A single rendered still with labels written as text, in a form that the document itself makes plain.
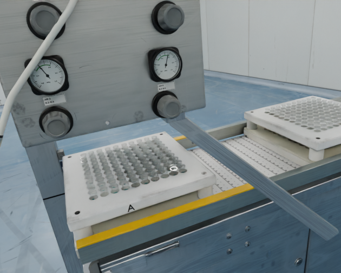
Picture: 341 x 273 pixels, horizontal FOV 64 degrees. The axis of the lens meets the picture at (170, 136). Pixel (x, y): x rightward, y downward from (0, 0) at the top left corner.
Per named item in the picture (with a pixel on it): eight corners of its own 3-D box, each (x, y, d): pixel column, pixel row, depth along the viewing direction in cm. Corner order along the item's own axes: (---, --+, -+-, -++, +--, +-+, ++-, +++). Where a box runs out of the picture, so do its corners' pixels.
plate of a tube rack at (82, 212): (165, 137, 68) (165, 130, 68) (217, 184, 47) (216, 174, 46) (64, 163, 61) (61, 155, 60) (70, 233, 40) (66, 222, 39)
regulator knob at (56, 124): (43, 147, 27) (29, 104, 26) (44, 139, 29) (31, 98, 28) (77, 139, 28) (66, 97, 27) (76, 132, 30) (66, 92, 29)
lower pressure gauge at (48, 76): (32, 98, 26) (19, 59, 25) (33, 96, 28) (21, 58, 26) (72, 91, 28) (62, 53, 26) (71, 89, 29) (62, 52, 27)
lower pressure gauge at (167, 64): (153, 84, 30) (149, 50, 29) (150, 83, 32) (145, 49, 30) (184, 79, 32) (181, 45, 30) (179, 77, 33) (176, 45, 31)
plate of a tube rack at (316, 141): (317, 152, 54) (319, 142, 53) (243, 118, 75) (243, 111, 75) (401, 125, 61) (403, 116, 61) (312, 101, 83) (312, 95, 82)
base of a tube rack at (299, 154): (315, 174, 56) (316, 163, 55) (243, 135, 77) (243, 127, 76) (396, 145, 63) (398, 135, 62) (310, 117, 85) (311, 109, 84)
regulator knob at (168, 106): (160, 126, 31) (155, 89, 29) (153, 120, 33) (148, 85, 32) (187, 119, 32) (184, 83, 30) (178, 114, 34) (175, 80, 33)
